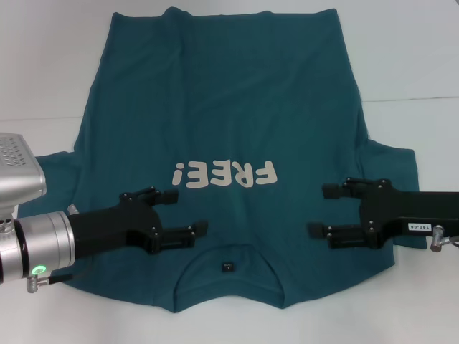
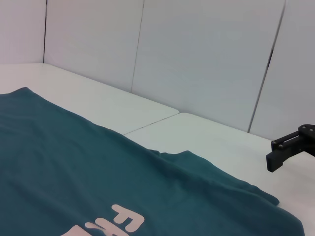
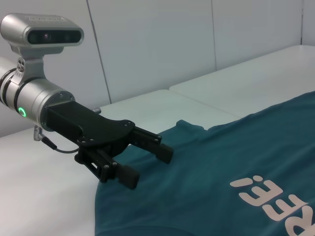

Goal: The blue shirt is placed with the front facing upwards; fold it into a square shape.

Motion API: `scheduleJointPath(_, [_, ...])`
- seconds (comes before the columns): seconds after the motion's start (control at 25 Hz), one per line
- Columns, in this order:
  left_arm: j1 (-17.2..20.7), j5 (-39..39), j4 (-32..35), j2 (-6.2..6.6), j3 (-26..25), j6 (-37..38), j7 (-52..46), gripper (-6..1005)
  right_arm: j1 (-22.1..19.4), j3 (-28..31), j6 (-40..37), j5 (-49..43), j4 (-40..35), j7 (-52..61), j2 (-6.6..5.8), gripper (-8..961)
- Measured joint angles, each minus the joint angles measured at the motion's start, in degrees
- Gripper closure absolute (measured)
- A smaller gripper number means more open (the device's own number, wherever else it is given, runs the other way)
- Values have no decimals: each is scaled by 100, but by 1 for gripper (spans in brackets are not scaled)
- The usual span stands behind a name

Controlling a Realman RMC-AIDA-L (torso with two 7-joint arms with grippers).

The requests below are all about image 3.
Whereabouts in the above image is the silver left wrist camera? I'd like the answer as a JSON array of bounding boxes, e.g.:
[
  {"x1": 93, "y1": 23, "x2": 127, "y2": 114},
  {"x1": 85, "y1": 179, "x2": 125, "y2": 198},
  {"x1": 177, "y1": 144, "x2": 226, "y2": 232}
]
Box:
[{"x1": 0, "y1": 13, "x2": 85, "y2": 54}]

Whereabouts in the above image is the silver left camera mount bracket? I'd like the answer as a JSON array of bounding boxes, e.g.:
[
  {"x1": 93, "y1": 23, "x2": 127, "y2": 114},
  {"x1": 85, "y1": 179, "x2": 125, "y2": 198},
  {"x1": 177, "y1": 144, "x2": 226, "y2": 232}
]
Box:
[{"x1": 11, "y1": 50, "x2": 46, "y2": 83}]

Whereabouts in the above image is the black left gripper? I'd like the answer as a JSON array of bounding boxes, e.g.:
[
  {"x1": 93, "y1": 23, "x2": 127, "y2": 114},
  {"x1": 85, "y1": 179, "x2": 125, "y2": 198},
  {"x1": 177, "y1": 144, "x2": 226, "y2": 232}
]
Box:
[{"x1": 43, "y1": 100, "x2": 174, "y2": 190}]

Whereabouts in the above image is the left arm connector cable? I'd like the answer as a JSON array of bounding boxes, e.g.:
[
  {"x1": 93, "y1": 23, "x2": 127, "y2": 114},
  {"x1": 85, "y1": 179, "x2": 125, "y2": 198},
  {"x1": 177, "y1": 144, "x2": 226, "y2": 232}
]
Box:
[{"x1": 32, "y1": 124, "x2": 81, "y2": 155}]

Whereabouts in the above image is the teal FREE print t-shirt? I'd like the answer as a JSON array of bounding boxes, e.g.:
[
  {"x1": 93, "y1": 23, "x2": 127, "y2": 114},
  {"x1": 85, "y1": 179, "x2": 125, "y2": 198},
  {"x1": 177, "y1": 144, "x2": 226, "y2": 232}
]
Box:
[{"x1": 94, "y1": 90, "x2": 315, "y2": 236}]

